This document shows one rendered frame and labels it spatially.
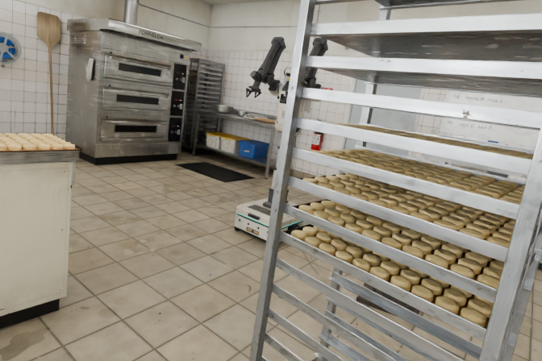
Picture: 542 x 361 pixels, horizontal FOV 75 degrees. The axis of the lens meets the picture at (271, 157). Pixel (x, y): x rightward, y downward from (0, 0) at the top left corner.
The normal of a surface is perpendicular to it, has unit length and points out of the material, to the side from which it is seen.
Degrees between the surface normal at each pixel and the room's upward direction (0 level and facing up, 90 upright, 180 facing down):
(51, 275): 90
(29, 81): 90
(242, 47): 90
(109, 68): 90
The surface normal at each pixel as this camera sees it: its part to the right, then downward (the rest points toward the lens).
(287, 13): -0.61, 0.05
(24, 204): 0.74, 0.22
